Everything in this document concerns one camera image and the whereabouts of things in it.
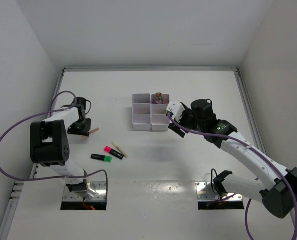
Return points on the pink cap black highlighter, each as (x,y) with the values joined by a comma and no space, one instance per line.
(113,152)

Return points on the yellow slim highlighter pen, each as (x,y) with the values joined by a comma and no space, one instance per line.
(119,149)

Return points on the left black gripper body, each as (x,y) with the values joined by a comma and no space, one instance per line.
(80,127)

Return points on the orange highlighter pencil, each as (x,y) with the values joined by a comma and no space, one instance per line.
(91,132)

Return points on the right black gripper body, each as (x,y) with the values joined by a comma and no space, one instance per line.
(189,123)

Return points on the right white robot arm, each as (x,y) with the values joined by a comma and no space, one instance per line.
(275,185)

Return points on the right white divided container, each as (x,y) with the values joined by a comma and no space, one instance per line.
(159,119)

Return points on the left white divided container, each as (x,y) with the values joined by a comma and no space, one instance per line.
(141,112)

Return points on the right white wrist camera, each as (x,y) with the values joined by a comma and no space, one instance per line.
(176,109)

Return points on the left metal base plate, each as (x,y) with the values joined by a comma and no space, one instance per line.
(97,192)

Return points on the green cap black highlighter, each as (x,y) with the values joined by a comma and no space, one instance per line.
(103,158)

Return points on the colourful glue stick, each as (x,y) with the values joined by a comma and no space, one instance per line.
(158,98)

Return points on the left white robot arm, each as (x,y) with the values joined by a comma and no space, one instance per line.
(49,144)

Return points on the white divided container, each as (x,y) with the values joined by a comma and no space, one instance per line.
(141,112)
(159,119)

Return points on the metal base plate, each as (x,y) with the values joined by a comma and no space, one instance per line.
(205,194)
(97,192)

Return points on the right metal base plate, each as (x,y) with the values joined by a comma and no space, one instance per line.
(205,194)

